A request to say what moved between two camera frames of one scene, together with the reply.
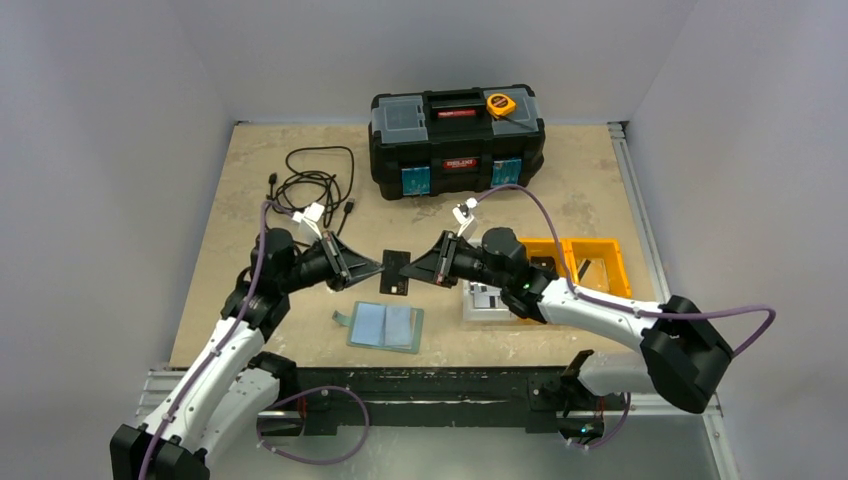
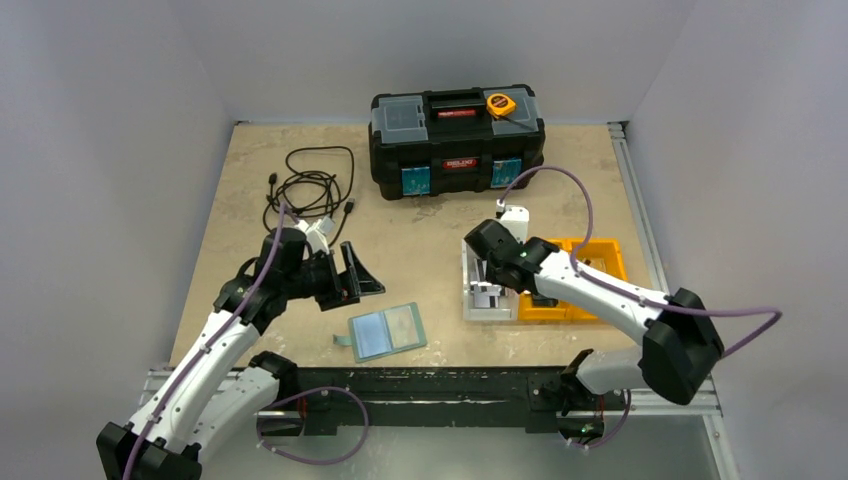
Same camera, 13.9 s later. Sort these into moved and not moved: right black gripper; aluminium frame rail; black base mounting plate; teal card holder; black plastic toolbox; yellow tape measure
Moved: right black gripper; teal card holder
Not moved: aluminium frame rail; black base mounting plate; yellow tape measure; black plastic toolbox
